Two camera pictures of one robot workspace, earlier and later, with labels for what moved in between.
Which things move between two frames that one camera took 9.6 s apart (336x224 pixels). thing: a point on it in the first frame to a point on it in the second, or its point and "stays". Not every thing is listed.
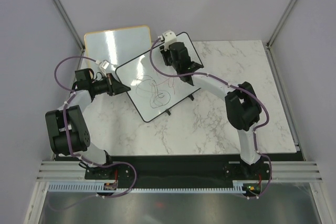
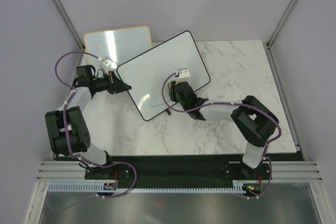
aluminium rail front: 278,171 stays
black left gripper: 111,84 stays
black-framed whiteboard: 152,93 stays
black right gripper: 164,53 to 172,92
